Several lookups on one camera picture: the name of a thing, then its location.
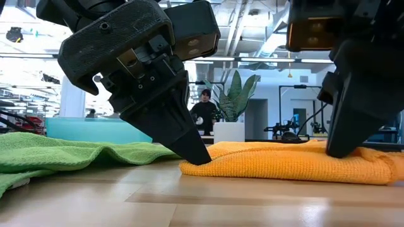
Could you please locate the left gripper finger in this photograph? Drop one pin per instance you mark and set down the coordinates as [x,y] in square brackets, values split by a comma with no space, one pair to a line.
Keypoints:
[170,126]

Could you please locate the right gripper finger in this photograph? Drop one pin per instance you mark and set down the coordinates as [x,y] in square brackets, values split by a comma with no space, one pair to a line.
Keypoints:
[360,113]

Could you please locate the orange microfiber towel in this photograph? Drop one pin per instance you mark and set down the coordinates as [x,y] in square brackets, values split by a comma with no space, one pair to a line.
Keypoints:
[284,164]

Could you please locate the green microfiber towel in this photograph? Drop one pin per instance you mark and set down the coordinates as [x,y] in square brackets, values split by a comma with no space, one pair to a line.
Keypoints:
[47,154]

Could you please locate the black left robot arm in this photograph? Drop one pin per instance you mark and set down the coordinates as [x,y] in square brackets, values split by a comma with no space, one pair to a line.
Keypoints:
[79,9]

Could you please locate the teal plastic basket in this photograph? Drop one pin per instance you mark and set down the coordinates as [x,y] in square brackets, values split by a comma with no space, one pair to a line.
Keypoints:
[94,130]

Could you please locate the person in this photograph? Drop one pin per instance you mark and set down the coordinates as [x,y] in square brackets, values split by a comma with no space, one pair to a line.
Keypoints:
[205,110]
[91,113]

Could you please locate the snake plant in white pot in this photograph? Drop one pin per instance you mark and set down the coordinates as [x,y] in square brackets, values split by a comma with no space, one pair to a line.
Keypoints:
[228,132]

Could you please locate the white pillar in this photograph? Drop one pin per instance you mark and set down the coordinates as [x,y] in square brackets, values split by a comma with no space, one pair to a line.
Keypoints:
[72,101]

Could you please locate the black ceiling device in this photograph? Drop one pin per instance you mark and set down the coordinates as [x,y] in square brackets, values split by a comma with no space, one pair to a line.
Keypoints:
[14,34]

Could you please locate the long ceiling light strip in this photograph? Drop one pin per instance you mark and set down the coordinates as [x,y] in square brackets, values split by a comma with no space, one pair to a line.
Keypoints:
[268,59]

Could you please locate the red background equipment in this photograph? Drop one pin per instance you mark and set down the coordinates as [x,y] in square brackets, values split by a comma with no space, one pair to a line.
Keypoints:
[31,121]

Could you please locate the black aluminium table frame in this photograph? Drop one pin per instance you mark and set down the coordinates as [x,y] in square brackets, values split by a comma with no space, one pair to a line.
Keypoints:
[385,146]

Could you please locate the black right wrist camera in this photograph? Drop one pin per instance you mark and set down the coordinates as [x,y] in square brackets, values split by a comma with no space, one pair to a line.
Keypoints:
[312,31]

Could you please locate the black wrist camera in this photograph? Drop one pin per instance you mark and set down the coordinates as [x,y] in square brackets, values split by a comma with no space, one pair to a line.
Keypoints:
[195,25]
[312,31]

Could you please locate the black background rig frame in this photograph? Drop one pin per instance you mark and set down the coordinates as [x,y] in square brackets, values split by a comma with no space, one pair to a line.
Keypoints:
[300,86]

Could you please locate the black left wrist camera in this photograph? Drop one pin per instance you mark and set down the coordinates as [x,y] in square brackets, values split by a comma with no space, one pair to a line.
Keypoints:
[195,25]

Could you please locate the silver ceiling duct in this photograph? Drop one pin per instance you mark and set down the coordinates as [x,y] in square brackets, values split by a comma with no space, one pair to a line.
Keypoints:
[277,31]

